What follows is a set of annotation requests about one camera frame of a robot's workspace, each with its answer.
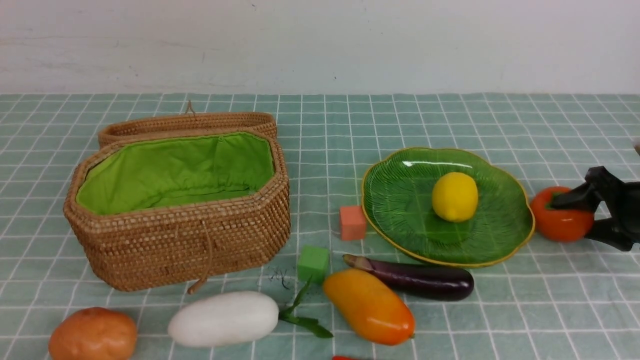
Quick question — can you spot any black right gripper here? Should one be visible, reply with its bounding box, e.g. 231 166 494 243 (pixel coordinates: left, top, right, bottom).
550 166 640 252

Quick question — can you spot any orange persimmon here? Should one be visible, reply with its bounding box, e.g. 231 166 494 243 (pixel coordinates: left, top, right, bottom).
530 186 595 243

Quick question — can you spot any yellow lemon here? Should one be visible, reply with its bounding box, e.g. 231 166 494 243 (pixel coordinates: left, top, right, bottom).
431 172 479 223

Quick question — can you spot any red chili pepper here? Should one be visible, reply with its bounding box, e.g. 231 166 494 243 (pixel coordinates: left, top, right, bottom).
331 355 356 360

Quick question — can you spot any white radish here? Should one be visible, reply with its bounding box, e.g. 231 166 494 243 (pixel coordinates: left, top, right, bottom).
167 291 280 348

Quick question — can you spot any brown potato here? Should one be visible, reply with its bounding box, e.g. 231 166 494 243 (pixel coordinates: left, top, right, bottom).
48 307 138 360

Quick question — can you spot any purple eggplant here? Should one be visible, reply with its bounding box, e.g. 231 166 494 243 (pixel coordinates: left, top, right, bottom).
342 254 475 302

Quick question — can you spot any green leaf-shaped glass plate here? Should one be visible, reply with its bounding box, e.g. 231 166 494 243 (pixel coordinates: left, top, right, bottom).
361 146 536 268

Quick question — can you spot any orange foam cube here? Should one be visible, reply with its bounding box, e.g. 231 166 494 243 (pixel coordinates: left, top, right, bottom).
339 205 367 241

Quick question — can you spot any orange yellow mango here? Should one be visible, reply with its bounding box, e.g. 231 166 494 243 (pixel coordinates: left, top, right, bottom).
322 268 416 346

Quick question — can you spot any green foam cube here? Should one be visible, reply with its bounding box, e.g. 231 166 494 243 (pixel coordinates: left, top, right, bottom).
297 244 330 285

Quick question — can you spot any woven rattan basket lid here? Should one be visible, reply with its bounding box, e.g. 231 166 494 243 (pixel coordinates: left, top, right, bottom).
97 102 278 148

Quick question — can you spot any green checkered tablecloth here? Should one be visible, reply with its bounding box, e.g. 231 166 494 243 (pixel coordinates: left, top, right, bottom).
0 93 640 360

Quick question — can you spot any woven rattan basket green lining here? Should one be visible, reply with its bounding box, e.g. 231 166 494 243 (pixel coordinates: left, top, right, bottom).
62 128 291 294

